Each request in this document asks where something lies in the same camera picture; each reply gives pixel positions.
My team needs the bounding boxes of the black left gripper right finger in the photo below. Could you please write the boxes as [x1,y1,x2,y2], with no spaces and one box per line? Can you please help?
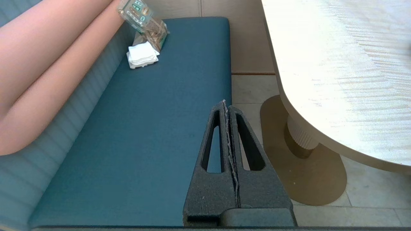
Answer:
[230,107,293,209]

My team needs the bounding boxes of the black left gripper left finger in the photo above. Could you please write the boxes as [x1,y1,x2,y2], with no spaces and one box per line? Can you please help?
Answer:
[183,100,240,225]

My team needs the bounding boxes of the white folded napkins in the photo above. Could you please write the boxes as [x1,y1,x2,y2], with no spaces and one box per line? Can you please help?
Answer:
[127,41,160,69]

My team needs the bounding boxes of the pink bolster cushion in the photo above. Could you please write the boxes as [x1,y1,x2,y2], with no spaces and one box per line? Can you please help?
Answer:
[0,5,129,156]
[0,0,113,112]

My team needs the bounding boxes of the clear snack packet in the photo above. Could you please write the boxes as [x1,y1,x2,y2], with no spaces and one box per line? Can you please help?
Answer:
[117,0,170,52]

